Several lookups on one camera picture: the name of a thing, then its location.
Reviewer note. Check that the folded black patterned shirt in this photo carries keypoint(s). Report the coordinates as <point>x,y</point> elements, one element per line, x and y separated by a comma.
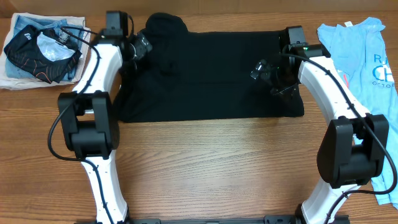
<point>39,52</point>

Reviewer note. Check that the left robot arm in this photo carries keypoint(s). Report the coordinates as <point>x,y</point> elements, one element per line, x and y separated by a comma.
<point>89,126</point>

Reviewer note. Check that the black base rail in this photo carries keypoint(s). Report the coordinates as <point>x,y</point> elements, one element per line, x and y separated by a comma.
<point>211,221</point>

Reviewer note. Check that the folded beige cloth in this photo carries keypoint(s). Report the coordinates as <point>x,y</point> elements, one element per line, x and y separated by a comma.
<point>27,83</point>

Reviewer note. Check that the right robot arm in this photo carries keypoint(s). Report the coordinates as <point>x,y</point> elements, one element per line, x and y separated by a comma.
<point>352,158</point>

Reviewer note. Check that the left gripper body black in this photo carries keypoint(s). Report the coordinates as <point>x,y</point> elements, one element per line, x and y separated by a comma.
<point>139,47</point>

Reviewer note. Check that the light blue t-shirt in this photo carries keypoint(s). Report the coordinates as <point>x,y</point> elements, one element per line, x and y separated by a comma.
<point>359,54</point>

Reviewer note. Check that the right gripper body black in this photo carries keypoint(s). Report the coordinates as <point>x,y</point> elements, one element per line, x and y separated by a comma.
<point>283,81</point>

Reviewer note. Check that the black t-shirt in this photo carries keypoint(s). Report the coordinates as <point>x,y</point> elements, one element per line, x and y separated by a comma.
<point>193,76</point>

